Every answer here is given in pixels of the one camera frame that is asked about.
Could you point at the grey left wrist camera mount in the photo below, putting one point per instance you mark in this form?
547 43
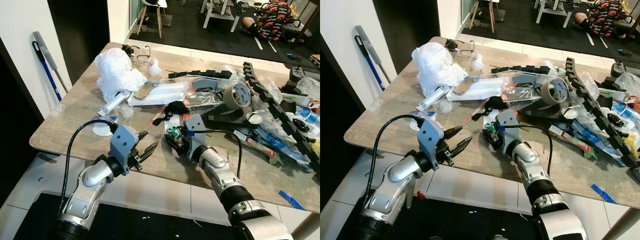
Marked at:
430 135
122 142

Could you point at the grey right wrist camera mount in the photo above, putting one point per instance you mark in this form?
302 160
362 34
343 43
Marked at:
507 122
196 129

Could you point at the person in patterned shirt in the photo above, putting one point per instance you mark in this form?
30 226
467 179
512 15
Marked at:
272 20
602 17

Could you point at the thin red stick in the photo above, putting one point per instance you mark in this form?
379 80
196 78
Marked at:
148 125
467 120

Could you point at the brown packing tape roll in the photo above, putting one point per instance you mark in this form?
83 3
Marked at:
230 97
547 95

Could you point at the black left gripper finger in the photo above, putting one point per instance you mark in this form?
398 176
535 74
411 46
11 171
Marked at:
149 150
142 135
452 132
460 145

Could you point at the white round lid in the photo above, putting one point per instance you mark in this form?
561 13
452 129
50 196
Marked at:
416 125
102 130

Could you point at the clear plastic container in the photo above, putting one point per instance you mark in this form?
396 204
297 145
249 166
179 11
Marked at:
144 64
465 60

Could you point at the dark blue carpet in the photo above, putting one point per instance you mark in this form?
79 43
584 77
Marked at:
465 225
150 225

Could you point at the white grey tube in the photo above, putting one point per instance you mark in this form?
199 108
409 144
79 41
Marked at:
432 98
114 103

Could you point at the clear bag with black parts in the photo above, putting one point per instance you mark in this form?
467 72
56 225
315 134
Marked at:
522 92
205 97

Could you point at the white metal table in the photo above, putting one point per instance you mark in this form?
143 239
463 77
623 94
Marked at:
552 11
220 16

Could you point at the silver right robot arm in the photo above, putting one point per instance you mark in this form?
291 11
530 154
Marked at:
220 175
530 160

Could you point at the brown flat wooden piece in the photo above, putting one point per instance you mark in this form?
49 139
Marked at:
462 86
144 91

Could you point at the black office chair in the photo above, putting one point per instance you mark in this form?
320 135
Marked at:
631 22
307 20

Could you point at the clear bubble wrap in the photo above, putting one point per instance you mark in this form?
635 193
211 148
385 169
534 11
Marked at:
310 87
629 84

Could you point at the small blue wrapper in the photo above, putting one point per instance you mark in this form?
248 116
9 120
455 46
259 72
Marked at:
105 119
422 114

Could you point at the blue tape strip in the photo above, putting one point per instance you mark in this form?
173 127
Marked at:
291 200
602 193

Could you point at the white foam tray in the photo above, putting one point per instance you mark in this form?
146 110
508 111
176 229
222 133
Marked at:
482 90
167 94

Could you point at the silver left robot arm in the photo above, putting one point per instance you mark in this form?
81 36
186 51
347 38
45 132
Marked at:
95 175
400 171

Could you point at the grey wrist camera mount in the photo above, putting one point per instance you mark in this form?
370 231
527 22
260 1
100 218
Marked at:
507 122
430 135
196 129
122 142

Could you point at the blue plastic package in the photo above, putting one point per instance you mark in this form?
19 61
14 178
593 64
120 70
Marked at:
622 112
307 116

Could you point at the white crumpled plastic bag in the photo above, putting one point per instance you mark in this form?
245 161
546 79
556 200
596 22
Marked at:
435 65
117 70

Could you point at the grey plastic bracket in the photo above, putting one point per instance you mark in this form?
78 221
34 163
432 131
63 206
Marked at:
522 78
205 82

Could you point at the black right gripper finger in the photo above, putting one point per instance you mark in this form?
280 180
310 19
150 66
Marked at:
497 104
177 108
162 118
481 116

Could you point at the green red package strip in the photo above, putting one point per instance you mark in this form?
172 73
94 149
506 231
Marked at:
572 141
260 146

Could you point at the wooden leg chair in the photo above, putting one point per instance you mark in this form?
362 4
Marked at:
156 2
491 10

